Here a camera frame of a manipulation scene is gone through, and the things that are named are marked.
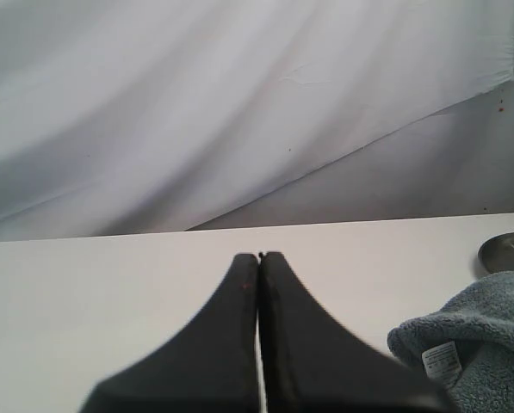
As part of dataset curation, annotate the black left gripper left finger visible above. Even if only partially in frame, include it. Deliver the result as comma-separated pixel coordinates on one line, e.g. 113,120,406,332
81,254,261,412

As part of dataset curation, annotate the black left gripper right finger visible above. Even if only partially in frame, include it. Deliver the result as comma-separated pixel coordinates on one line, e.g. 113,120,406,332
258,252,456,412

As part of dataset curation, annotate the blue fleece towel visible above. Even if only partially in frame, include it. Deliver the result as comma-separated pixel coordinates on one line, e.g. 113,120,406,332
387,271,514,412

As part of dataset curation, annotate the round steel plate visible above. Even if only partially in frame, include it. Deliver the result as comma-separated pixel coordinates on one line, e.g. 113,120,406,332
478,232,514,274

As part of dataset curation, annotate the white backdrop sheet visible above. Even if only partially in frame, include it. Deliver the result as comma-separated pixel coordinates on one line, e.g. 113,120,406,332
0,1,514,241

